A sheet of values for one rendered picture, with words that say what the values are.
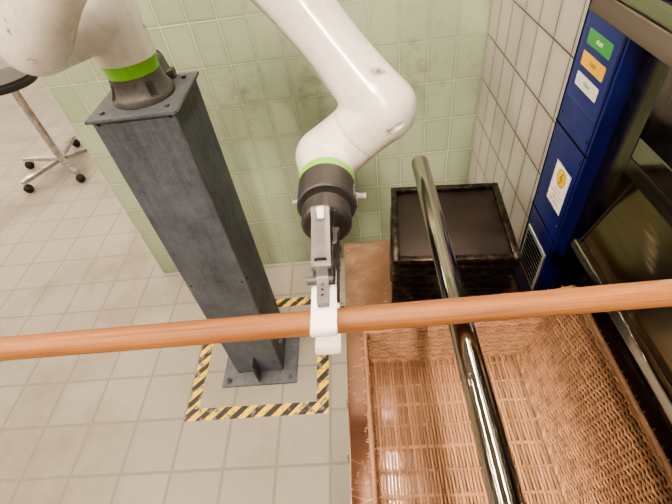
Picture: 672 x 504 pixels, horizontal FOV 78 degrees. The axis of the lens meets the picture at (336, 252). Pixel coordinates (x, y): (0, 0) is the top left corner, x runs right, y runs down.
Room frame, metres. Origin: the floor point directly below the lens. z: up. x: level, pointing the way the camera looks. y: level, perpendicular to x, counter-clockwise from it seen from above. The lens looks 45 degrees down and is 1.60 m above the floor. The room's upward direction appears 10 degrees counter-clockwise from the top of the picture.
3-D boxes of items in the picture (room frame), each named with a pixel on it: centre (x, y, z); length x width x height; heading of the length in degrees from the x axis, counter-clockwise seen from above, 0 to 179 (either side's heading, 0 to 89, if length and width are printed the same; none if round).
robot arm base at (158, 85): (1.09, 0.39, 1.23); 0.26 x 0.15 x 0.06; 174
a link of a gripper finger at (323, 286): (0.32, 0.02, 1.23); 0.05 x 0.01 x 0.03; 174
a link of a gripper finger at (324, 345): (0.29, 0.02, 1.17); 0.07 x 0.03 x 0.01; 174
